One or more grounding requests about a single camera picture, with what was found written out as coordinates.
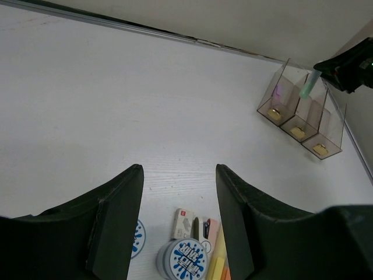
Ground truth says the left blue slime jar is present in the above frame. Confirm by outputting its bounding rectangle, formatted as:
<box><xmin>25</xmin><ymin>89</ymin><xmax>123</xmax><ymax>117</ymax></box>
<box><xmin>131</xmin><ymin>219</ymin><xmax>146</xmax><ymax>259</ymax></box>

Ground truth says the pink highlighter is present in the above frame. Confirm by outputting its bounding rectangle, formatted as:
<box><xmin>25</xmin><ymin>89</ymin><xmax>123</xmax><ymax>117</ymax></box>
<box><xmin>274</xmin><ymin>85</ymin><xmax>282</xmax><ymax>98</ymax></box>

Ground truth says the right blue slime jar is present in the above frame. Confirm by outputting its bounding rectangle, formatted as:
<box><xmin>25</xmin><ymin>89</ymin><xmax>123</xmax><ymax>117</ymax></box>
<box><xmin>156</xmin><ymin>239</ymin><xmax>209</xmax><ymax>280</ymax></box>

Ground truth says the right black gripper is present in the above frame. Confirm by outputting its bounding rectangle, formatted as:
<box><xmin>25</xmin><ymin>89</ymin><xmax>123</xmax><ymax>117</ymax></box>
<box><xmin>314</xmin><ymin>37</ymin><xmax>372</xmax><ymax>93</ymax></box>

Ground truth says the white staple box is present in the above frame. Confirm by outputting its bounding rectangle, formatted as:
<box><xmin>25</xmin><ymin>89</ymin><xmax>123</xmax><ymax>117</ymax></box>
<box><xmin>171</xmin><ymin>208</ymin><xmax>195</xmax><ymax>239</ymax></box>

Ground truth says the middle clear organizer bin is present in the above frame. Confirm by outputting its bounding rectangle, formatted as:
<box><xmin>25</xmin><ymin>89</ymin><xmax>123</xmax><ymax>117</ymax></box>
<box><xmin>280</xmin><ymin>76</ymin><xmax>328</xmax><ymax>143</ymax></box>

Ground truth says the yellow highlighter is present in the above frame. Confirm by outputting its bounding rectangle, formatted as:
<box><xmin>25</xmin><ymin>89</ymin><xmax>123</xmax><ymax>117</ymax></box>
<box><xmin>206</xmin><ymin>226</ymin><xmax>227</xmax><ymax>280</ymax></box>

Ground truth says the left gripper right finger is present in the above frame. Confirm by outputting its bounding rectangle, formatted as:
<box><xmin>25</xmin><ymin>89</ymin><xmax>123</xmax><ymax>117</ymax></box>
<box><xmin>216</xmin><ymin>164</ymin><xmax>372</xmax><ymax>279</ymax></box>

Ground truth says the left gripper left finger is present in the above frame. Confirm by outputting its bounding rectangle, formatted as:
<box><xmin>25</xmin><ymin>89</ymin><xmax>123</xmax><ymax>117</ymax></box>
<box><xmin>1</xmin><ymin>164</ymin><xmax>144</xmax><ymax>279</ymax></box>

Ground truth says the orange highlighter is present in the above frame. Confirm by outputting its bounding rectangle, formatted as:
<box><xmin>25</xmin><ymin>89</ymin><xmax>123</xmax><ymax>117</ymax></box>
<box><xmin>221</xmin><ymin>267</ymin><xmax>231</xmax><ymax>280</ymax></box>

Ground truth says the clear organizer bin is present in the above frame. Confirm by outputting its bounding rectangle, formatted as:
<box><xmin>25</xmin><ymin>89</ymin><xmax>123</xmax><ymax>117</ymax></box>
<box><xmin>301</xmin><ymin>89</ymin><xmax>347</xmax><ymax>160</ymax></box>
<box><xmin>280</xmin><ymin>76</ymin><xmax>328</xmax><ymax>143</ymax></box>
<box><xmin>257</xmin><ymin>58</ymin><xmax>308</xmax><ymax>127</ymax></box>

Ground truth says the pink mini stapler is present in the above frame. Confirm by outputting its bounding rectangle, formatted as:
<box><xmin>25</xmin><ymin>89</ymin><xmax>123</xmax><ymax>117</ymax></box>
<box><xmin>192</xmin><ymin>216</ymin><xmax>219</xmax><ymax>256</ymax></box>

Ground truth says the green highlighter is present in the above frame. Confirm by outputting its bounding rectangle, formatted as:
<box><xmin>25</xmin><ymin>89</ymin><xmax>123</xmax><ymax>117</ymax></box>
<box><xmin>299</xmin><ymin>69</ymin><xmax>322</xmax><ymax>99</ymax></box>

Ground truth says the right clear organizer bin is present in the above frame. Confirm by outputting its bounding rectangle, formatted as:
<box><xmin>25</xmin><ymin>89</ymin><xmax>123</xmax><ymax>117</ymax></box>
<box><xmin>301</xmin><ymin>89</ymin><xmax>347</xmax><ymax>160</ymax></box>

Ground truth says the aluminium rail back edge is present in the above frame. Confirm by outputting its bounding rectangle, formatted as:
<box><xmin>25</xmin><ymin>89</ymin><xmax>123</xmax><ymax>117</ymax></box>
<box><xmin>1</xmin><ymin>1</ymin><xmax>284</xmax><ymax>63</ymax></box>

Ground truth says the blue slime jar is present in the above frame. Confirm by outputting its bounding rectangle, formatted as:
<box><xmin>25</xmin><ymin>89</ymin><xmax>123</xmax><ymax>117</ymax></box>
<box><xmin>131</xmin><ymin>219</ymin><xmax>146</xmax><ymax>259</ymax></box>
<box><xmin>156</xmin><ymin>239</ymin><xmax>209</xmax><ymax>280</ymax></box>

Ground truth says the left clear organizer bin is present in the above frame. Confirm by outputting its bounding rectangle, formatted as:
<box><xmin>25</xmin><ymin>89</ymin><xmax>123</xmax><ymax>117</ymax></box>
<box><xmin>257</xmin><ymin>58</ymin><xmax>308</xmax><ymax>127</ymax></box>

